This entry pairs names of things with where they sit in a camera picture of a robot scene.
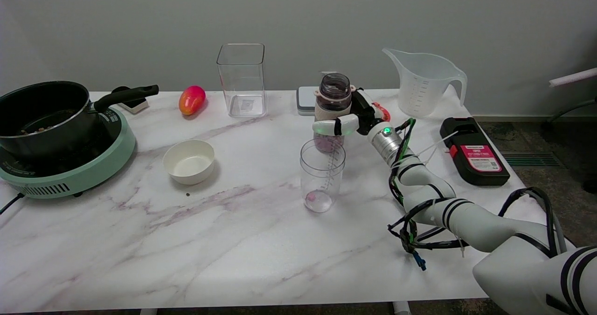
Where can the clear plastic measuring cup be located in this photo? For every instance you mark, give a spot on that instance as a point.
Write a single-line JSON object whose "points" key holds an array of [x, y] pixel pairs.
{"points": [[322, 175]]}

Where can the white black small box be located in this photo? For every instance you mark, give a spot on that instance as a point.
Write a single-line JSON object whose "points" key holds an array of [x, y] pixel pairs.
{"points": [[133, 104]]}

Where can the white foam-covered chair armrest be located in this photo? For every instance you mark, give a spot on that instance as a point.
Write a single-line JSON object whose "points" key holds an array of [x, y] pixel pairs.
{"points": [[573, 77]]}

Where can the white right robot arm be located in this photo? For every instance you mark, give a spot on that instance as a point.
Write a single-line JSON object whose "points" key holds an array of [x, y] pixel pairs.
{"points": [[466, 212]]}

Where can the black device with pink label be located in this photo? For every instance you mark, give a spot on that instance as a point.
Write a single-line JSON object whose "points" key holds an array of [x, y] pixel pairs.
{"points": [[473, 151]]}

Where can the green induction cooker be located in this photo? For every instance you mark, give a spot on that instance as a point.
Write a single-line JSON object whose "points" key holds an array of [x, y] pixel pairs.
{"points": [[93, 165]]}

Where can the red coaster with figurine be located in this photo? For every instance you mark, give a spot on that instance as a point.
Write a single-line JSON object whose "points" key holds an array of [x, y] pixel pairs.
{"points": [[385, 114]]}

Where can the clear bottle with beige sleeve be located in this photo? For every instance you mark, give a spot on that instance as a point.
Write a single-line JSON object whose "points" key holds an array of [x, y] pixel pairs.
{"points": [[332, 105]]}

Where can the white ceramic bowl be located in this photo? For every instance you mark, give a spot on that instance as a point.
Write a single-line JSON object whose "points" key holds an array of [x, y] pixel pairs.
{"points": [[189, 162]]}

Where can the clear square plastic container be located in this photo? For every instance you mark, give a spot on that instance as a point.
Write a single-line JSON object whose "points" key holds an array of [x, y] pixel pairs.
{"points": [[242, 81]]}

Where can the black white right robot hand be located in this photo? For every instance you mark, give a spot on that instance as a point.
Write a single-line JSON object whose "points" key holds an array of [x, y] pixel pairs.
{"points": [[357, 116]]}

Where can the translucent measuring jug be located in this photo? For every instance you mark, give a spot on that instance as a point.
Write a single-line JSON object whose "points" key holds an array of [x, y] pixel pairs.
{"points": [[422, 84]]}

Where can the red yellow mango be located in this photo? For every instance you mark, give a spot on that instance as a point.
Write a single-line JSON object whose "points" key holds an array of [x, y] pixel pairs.
{"points": [[191, 100]]}

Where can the white grey kitchen scale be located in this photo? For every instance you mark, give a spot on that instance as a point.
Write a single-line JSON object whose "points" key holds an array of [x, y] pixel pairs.
{"points": [[305, 101]]}

